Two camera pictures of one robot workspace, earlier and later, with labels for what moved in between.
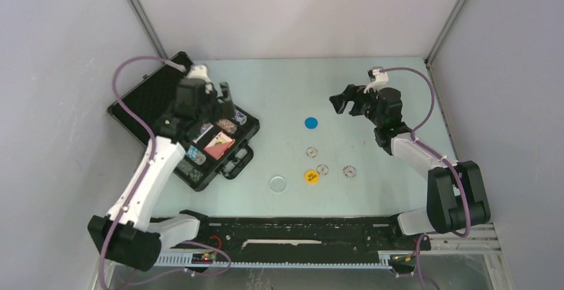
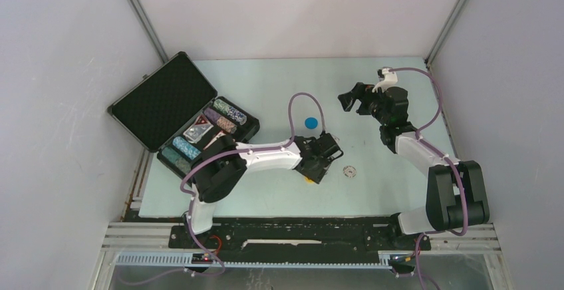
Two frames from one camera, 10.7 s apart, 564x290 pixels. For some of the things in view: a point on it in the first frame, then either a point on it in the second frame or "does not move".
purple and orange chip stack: [227, 126] does not move
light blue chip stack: [196, 155] does not move
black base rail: [306, 239] does not move
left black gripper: [228, 105] to [316, 175]
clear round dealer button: [277, 184] to [194, 133]
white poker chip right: [349, 171] does not move
